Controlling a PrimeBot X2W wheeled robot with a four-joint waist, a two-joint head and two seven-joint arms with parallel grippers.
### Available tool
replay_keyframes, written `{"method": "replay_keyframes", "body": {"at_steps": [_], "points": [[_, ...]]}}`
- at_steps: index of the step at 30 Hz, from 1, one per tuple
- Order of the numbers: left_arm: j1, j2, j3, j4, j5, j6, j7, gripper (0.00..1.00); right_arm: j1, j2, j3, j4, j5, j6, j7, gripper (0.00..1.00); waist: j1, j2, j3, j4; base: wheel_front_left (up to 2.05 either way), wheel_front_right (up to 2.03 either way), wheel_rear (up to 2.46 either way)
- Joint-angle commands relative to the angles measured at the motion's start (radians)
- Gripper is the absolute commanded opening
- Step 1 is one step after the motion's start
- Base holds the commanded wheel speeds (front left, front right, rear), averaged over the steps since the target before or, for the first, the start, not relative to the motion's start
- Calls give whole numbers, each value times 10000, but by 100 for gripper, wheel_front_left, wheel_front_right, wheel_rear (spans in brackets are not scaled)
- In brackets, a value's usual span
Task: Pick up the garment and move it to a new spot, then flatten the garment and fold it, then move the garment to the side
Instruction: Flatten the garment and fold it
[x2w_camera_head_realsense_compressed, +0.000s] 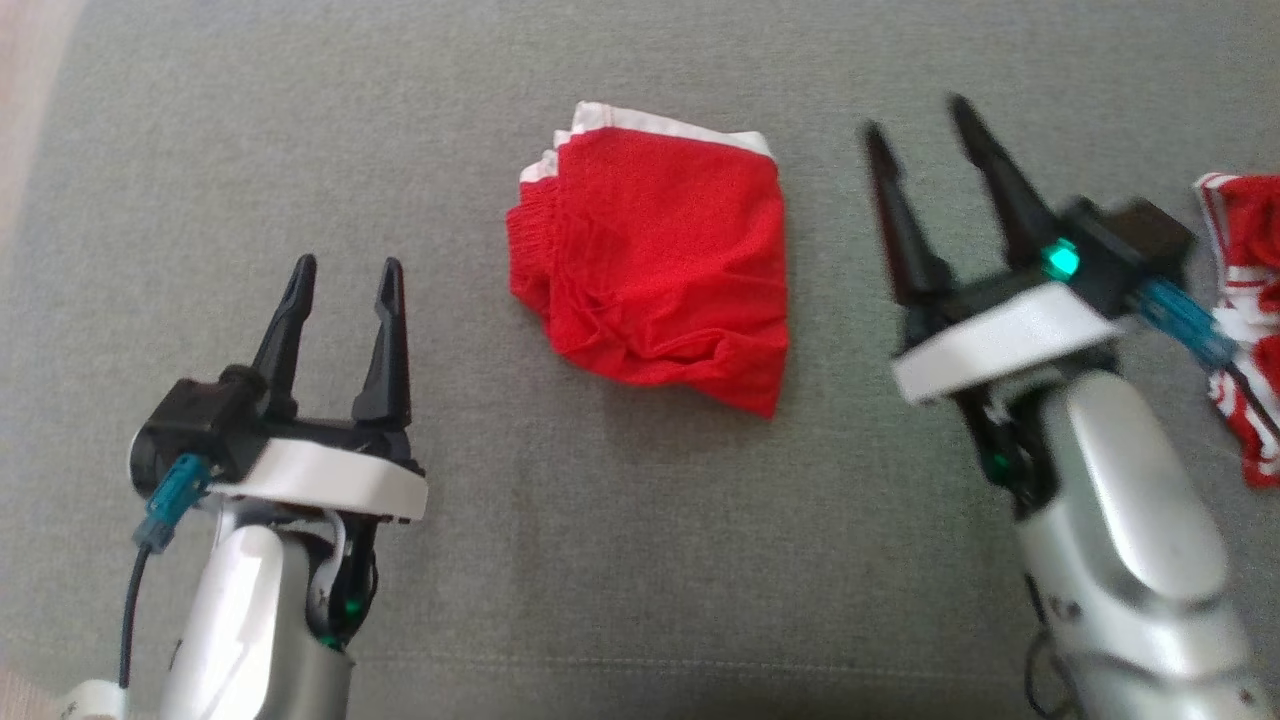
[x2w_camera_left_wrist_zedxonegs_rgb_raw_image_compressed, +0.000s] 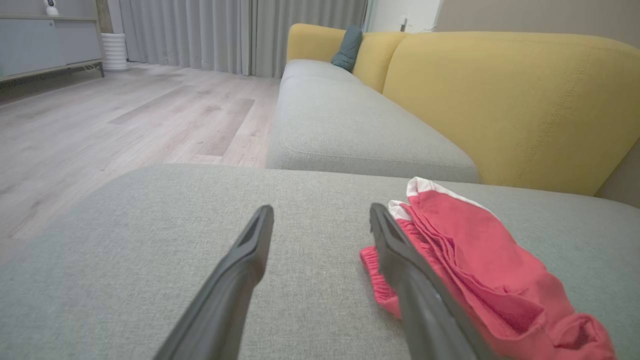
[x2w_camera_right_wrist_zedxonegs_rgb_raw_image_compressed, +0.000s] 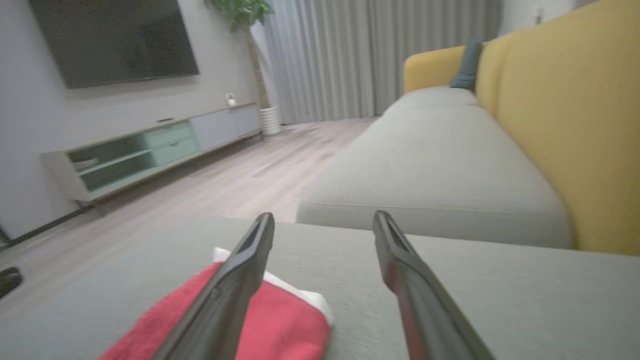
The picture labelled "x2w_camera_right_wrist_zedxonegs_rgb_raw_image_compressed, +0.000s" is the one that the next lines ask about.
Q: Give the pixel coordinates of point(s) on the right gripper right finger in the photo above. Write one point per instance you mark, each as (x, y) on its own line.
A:
(425, 310)

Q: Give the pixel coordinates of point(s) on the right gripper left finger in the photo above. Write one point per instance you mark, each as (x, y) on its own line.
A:
(225, 305)

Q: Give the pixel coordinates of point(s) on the red mesh shorts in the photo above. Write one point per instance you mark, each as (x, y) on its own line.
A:
(285, 325)

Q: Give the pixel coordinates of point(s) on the large grey sofa ottoman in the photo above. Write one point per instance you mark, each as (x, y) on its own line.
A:
(500, 300)

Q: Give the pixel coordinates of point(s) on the grey sofa seat cushion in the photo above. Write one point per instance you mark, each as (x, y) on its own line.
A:
(430, 165)

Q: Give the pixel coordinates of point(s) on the low TV cabinet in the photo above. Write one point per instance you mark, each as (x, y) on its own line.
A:
(220, 127)

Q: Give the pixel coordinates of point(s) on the white plant pot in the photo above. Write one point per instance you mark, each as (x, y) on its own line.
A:
(270, 121)

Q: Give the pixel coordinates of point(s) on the small white device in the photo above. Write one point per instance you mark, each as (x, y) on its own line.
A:
(230, 100)

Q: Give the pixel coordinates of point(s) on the black object on floor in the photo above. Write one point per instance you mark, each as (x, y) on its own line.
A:
(9, 281)

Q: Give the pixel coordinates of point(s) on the large yellow backrest cushion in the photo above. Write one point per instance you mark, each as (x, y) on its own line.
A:
(575, 125)

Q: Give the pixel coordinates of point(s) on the yellow sofa armrest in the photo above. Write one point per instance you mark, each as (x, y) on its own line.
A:
(430, 67)

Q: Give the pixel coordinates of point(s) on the teal throw pillow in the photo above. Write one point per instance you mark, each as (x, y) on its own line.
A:
(467, 65)

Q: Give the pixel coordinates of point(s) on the grey curtain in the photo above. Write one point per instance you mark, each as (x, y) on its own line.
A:
(340, 60)

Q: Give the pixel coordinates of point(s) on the green potted plant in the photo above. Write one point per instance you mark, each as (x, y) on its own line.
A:
(240, 12)

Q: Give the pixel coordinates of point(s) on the black wall television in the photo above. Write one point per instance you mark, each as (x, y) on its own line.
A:
(115, 40)

